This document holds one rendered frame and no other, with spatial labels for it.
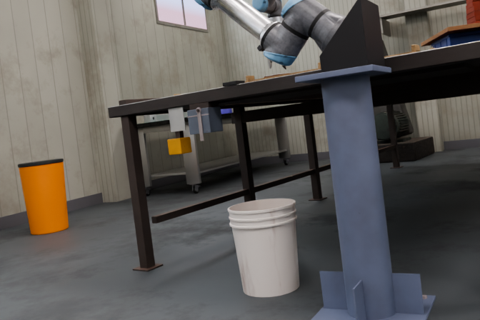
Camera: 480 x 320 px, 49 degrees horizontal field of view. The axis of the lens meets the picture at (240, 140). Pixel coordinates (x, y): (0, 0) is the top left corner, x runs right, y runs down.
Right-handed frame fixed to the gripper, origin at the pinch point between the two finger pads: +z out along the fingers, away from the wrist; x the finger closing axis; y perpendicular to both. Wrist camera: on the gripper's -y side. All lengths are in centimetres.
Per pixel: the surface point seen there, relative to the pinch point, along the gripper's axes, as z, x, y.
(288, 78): 7.1, -23.2, 18.4
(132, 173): 45, -19, -87
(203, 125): 22.7, -23.2, -30.0
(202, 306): 97, -56, -16
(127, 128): 20, -19, -87
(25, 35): -93, 120, -367
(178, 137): 27, -19, -50
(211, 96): 9.6, -21.8, -24.9
